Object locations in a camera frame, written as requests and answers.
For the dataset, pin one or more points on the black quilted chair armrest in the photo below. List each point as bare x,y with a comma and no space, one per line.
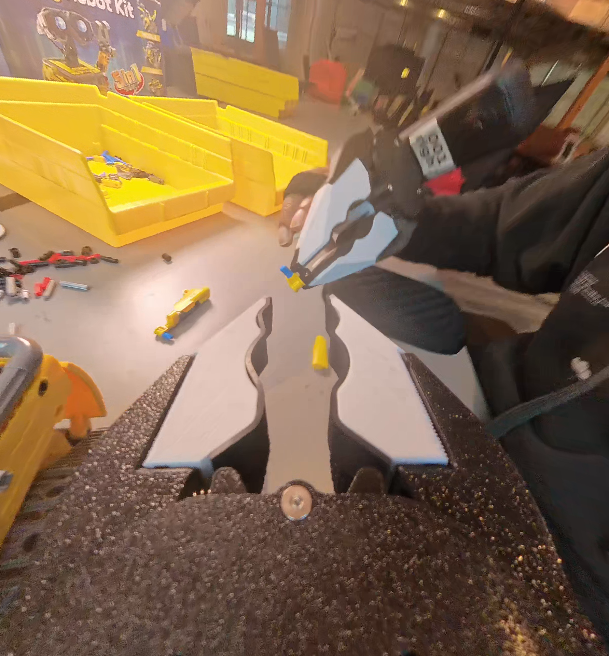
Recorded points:
407,308

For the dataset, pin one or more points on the red fuel canister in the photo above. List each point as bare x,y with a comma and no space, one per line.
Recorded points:
448,182

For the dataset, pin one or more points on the red container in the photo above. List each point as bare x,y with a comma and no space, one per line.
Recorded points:
328,80

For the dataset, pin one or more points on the pile of small building parts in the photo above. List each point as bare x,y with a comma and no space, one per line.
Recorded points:
38,272

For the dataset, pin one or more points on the robot kit cardboard box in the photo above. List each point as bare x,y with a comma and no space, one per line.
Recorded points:
79,41

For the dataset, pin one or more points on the yellow wedge panel piece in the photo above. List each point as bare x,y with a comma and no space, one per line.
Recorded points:
321,352

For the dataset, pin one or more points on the yellow tracked toy robot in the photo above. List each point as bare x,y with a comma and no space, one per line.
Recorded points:
17,431

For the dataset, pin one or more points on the person's right forearm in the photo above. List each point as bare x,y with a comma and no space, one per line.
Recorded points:
509,236

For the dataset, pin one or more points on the small yellow connector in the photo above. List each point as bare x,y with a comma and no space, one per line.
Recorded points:
296,281

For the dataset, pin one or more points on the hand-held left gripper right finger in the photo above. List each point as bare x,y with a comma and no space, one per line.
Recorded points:
391,410

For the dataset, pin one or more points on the person's right hand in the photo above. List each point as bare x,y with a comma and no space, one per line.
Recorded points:
299,210

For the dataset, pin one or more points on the yellow parts bin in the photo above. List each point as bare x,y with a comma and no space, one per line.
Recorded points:
274,154
38,154
243,82

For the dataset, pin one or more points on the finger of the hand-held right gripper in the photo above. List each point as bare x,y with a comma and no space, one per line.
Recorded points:
335,210
361,246

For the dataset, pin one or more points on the mixed plastic connector pieces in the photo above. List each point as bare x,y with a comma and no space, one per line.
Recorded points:
125,172

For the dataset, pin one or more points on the yellow beam assembly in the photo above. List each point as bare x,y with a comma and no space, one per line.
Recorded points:
189,304

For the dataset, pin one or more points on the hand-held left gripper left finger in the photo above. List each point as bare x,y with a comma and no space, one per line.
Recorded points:
207,410

